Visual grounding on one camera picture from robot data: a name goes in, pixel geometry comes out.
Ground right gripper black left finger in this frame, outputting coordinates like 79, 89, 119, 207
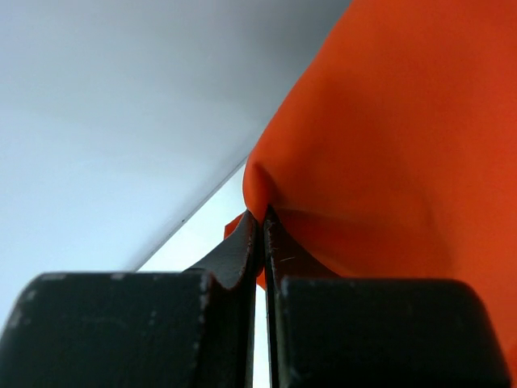
1, 213, 259, 387

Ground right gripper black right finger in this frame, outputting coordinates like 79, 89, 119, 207
263, 209, 511, 387

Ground orange shorts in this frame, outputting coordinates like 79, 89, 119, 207
243, 1, 516, 367

